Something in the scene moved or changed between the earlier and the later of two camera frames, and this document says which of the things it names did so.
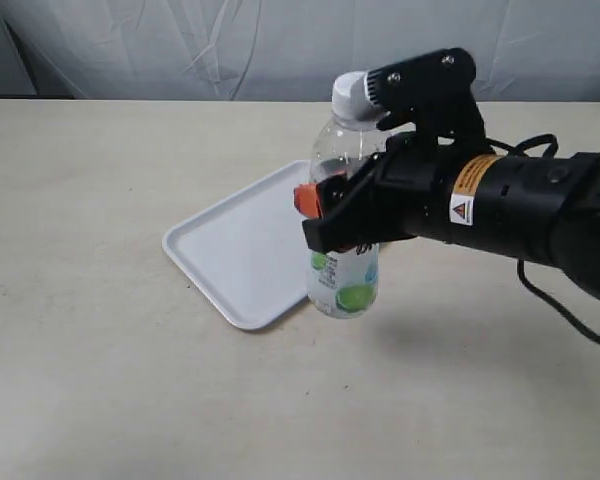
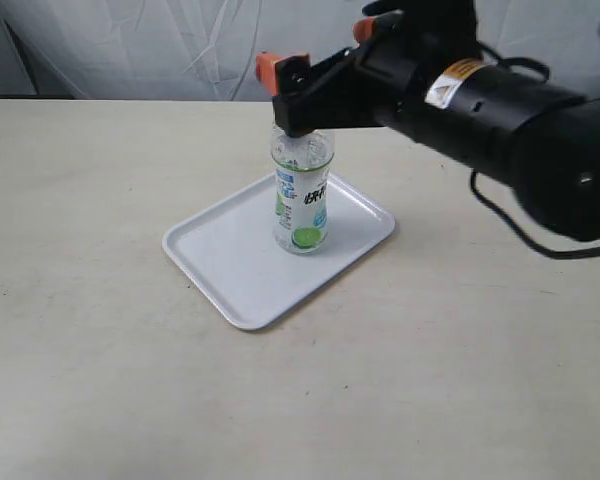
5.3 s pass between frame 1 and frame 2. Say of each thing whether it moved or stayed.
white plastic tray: stayed
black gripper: moved
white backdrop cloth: stayed
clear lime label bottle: moved
